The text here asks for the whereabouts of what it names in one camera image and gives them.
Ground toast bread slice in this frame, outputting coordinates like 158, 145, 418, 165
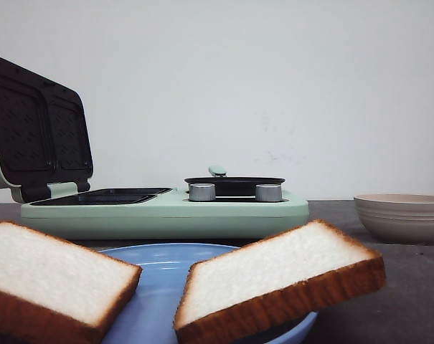
174, 220, 386, 343
0, 221, 142, 343

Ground breakfast maker hinged lid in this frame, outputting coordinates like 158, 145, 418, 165
0, 57, 93, 203

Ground beige ribbed bowl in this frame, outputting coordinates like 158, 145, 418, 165
354, 193, 434, 244

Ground mint green breakfast maker base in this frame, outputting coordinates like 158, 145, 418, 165
21, 188, 309, 240

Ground black round frying pan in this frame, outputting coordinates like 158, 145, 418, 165
184, 165, 285, 196

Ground left silver control knob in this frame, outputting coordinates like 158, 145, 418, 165
189, 183, 216, 202

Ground silver control knob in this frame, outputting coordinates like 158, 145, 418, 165
255, 184, 283, 203
189, 183, 216, 202

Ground right silver control knob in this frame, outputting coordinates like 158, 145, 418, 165
255, 184, 283, 203

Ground blue round plate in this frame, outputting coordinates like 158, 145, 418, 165
96, 243, 318, 344

